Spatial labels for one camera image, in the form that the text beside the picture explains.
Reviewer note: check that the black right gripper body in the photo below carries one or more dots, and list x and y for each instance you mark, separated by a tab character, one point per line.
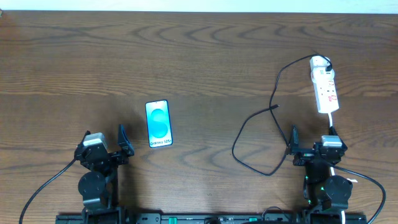
308	151

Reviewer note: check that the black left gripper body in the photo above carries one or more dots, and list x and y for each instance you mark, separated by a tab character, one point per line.
109	156

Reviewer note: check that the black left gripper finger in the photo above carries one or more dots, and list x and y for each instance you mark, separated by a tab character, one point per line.
87	133
123	141

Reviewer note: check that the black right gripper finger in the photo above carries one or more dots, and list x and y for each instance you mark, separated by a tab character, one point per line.
332	131
293	145

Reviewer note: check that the blue Galaxy smartphone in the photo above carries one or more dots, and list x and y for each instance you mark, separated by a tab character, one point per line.
159	127

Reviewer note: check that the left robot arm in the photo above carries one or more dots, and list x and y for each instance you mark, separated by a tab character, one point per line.
99	186

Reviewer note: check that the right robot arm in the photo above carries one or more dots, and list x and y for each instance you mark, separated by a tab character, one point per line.
327	193

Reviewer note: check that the white charger plug adapter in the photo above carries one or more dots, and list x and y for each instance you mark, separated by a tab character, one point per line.
319	61

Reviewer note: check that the small white paper scrap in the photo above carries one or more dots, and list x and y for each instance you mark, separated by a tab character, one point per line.
352	180

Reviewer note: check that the white power strip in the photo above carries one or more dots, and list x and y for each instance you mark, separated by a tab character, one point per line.
325	90

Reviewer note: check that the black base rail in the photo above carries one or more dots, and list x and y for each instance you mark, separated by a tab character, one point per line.
273	217

